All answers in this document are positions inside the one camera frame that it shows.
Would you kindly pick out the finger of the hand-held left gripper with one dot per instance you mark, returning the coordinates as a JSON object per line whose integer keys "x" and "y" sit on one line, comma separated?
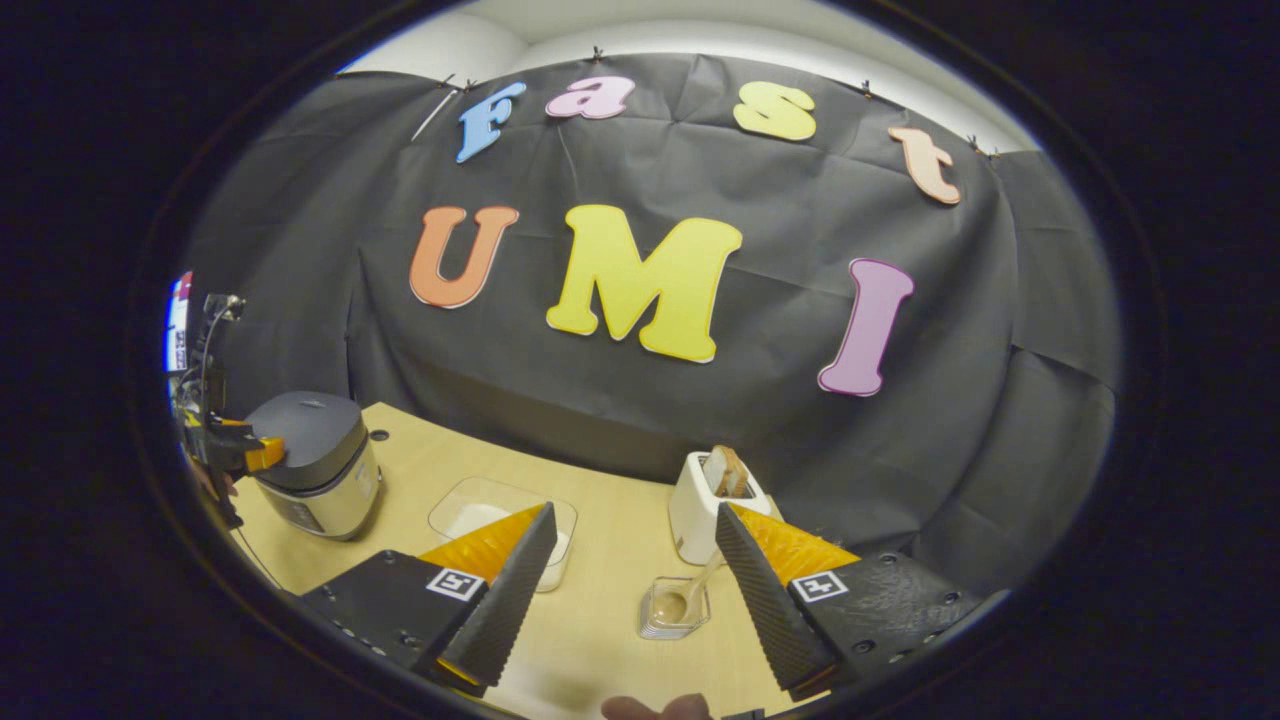
{"x": 255, "y": 450}

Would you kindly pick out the computer monitor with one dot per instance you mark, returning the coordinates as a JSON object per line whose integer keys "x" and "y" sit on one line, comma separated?
{"x": 180, "y": 325}

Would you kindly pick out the white toaster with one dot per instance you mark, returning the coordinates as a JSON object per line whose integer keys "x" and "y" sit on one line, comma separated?
{"x": 690, "y": 520}

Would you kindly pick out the black backdrop cloth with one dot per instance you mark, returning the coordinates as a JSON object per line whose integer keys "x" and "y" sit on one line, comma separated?
{"x": 780, "y": 420}

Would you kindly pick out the wooden spoon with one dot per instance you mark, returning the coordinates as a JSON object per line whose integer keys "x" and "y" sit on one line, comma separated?
{"x": 668, "y": 605}

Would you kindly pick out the brown toast slice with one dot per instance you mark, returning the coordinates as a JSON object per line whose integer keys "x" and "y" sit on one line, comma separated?
{"x": 738, "y": 475}
{"x": 714, "y": 472}

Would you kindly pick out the dark grey rice cooker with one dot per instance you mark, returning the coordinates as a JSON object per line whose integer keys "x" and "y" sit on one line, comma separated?
{"x": 305, "y": 435}

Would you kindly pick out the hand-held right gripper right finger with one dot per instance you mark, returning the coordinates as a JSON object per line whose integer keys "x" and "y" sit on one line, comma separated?
{"x": 885, "y": 600}

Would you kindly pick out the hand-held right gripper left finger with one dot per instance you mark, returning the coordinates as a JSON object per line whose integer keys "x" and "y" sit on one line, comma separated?
{"x": 395, "y": 605}

